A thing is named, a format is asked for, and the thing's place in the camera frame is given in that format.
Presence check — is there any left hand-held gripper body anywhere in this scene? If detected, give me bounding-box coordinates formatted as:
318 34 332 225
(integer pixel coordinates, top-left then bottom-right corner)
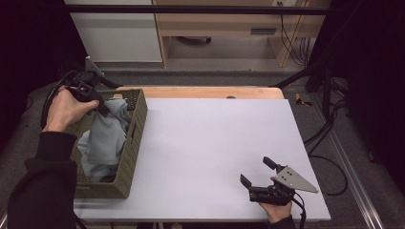
65 56 105 103

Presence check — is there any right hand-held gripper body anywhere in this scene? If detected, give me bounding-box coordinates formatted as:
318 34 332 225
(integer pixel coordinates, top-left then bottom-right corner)
247 164 320 206

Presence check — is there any light blue cloth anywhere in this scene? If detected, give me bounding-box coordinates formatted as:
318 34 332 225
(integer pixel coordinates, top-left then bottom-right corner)
76 98 133 184

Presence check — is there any green woven basket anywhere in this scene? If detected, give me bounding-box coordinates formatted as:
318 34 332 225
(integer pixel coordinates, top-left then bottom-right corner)
68 88 149 200

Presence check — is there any person's right hand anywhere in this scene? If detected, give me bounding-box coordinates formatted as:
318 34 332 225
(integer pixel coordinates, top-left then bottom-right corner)
258 200 294 224

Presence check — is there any person's left hand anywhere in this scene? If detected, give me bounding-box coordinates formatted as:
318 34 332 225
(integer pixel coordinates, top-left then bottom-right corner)
42 85 100 134

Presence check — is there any white table cover sheet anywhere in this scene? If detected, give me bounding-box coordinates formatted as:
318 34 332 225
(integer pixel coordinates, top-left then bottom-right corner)
74 97 332 223

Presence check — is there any white cabinet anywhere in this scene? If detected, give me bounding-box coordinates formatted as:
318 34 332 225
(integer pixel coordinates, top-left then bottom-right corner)
64 0 163 63

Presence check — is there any yellow and black small tool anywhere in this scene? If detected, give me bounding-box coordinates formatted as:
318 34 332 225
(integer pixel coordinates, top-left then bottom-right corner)
294 93 313 108

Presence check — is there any black object under desk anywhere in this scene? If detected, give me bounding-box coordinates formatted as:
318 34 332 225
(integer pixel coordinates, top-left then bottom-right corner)
176 35 213 45

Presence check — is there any black metal stand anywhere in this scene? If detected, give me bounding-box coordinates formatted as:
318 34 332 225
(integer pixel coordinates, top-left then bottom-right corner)
269 56 352 119

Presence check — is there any black horizontal metal bar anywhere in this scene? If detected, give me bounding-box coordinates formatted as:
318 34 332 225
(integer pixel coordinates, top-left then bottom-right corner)
63 4 332 15

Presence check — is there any light wooden desk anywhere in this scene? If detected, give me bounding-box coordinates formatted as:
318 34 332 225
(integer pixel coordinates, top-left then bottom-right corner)
152 0 332 69

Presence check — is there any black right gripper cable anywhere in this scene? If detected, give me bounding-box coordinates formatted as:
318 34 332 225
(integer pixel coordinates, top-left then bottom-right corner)
291 192 308 229

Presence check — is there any silver floor rail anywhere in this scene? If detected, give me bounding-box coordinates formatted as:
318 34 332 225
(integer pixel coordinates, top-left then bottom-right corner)
309 92 387 229

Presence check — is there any black floor cable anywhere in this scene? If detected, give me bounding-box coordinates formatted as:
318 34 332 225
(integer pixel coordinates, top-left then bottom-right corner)
303 98 350 197

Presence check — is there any black hanging cables bundle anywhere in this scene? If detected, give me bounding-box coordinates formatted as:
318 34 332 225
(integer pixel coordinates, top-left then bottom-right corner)
279 2 310 67

